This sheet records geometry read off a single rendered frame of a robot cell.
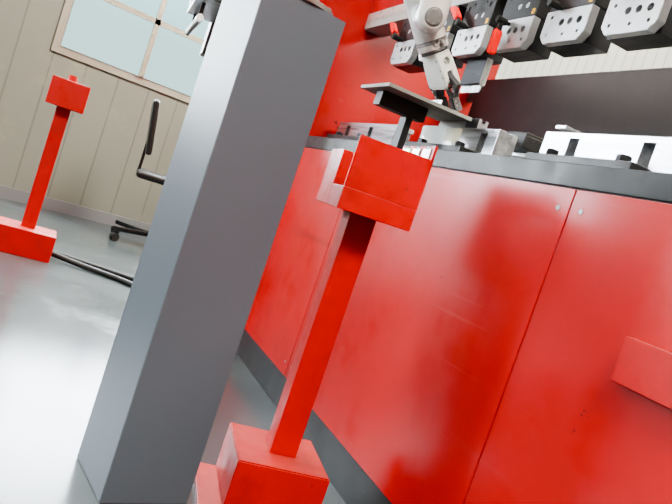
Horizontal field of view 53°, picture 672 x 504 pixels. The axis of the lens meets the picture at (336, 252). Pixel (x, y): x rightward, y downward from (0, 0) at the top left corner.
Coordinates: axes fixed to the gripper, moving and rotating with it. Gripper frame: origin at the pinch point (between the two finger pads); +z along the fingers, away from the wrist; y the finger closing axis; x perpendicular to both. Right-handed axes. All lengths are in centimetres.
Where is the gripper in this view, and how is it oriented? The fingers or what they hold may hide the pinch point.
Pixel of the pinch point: (449, 105)
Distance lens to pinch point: 195.9
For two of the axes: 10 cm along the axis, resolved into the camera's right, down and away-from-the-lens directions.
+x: -8.7, 4.1, -2.7
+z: 3.2, 8.9, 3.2
